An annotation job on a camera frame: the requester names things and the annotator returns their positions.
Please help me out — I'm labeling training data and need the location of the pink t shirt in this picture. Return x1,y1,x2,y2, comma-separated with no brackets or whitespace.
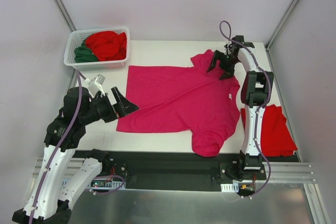
117,49,240,157

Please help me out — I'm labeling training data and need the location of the white perforated plastic basket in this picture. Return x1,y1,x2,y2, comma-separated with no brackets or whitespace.
64,27,130,71

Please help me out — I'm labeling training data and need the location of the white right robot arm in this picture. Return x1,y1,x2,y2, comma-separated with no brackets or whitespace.
207,35,274,179

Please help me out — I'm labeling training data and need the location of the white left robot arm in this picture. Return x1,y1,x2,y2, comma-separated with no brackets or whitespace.
12,87,139,223

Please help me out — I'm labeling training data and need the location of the green t shirt in basket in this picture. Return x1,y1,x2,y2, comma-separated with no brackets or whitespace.
74,46,99,63

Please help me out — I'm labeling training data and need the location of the red t shirt in basket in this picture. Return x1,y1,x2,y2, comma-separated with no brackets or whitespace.
85,31,128,61

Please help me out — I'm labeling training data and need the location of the folded red t shirt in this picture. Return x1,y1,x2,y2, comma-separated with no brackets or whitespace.
241,104,298,157

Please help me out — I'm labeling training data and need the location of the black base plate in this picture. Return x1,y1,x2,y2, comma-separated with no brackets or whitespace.
75,151,271,195

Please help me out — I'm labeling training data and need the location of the right aluminium frame post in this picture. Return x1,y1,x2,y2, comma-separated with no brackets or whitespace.
265,0,300,52

